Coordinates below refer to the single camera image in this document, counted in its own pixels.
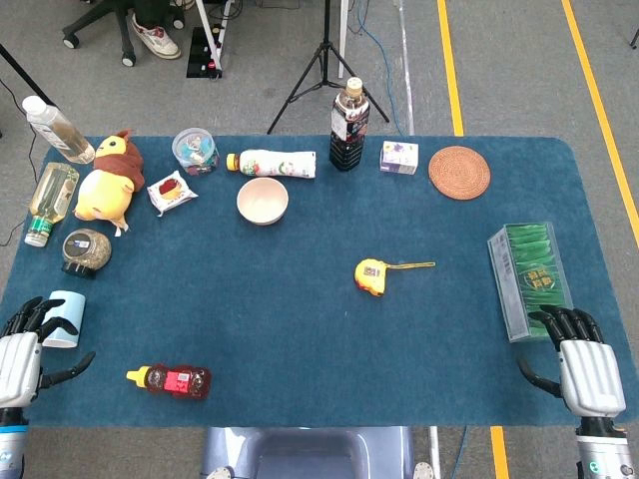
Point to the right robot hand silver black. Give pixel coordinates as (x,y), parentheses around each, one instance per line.
(589,374)

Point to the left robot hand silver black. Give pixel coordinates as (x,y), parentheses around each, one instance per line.
(17,366)

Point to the yellow tape measure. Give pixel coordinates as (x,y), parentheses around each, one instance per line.
(369,275)

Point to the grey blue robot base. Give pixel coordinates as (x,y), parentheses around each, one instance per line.
(309,454)

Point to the light blue cup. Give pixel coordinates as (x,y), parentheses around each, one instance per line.
(72,312)

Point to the clear box green tea packets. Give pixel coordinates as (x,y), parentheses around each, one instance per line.
(534,269)

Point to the round jar of grains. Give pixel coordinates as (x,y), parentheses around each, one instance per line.
(87,249)

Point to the yellowish bottle green cap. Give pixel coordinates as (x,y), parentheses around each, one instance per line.
(52,197)

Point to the yellow chick plush brown scarf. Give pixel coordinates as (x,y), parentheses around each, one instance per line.
(105,192)

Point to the white snack packet red cake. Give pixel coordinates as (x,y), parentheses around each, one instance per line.
(171,192)

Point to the clear bottle white cap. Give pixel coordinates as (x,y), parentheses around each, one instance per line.
(57,131)

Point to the round woven coaster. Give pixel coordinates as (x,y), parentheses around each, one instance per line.
(459,173)

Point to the clear round jar colourful contents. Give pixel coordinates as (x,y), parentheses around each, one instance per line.
(195,152)

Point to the blue table mat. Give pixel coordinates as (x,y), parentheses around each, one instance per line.
(299,319)

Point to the small purple white box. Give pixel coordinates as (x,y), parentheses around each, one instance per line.
(398,157)

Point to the black slanted pole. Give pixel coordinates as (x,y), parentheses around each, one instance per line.
(25,73)

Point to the beige bowl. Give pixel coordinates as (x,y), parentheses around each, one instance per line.
(262,202)

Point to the white drink bottle yellow cap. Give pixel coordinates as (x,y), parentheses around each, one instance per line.
(274,163)

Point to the black stacked cups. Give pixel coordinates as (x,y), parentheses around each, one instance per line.
(349,135)

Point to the seated person dark clothes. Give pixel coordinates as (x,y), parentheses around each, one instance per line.
(157,40)

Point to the black power strip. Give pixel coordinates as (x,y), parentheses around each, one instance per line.
(199,57)

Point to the black office chair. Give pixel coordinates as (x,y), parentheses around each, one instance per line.
(117,20)

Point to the white stand leg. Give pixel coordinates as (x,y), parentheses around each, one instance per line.
(208,30)

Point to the white pole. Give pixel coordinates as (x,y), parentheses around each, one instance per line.
(343,40)

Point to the black tripod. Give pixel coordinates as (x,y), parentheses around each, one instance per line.
(326,50)

